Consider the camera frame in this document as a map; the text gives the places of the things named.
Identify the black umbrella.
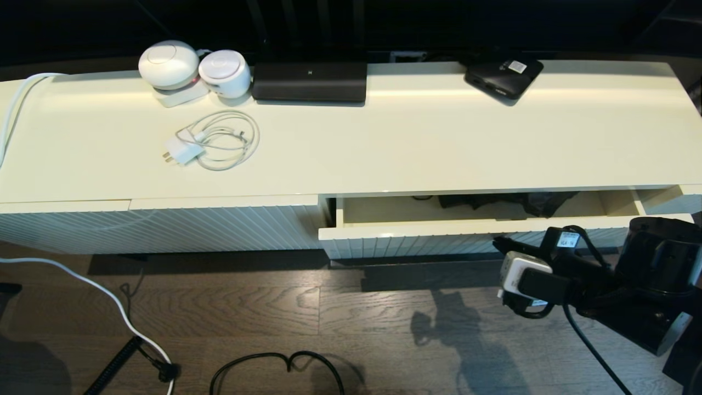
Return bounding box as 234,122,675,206
411,192,580,219

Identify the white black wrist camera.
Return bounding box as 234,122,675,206
498,251,572,319

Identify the black looped cable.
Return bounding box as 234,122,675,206
210,351,346,395

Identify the white ribbed tv cabinet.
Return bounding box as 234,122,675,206
0,59,702,256

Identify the black coiled cable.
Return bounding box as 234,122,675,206
82,336,182,395

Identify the white flat box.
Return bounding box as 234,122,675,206
154,82,210,108

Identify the black rectangular speaker bar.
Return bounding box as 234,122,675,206
252,61,368,103

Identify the white cabinet drawer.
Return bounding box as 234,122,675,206
318,187,694,259

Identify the large white round device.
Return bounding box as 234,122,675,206
138,40,200,91

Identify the white coiled charger cable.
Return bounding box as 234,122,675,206
175,110,261,172

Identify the white power cable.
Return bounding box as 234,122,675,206
0,257,176,395

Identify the white charger plug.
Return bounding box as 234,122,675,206
162,137,205,166

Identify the thick white cable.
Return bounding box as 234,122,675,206
0,72,66,165

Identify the small white round device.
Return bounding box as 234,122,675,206
199,49,253,99

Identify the black set-top box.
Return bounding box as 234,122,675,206
465,58,545,106

